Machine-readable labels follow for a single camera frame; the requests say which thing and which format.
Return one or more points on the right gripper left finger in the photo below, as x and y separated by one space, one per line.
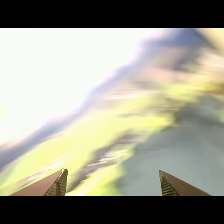
53 186

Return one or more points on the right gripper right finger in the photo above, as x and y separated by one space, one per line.
175 186

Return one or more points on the blue shirt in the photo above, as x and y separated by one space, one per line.
186 160

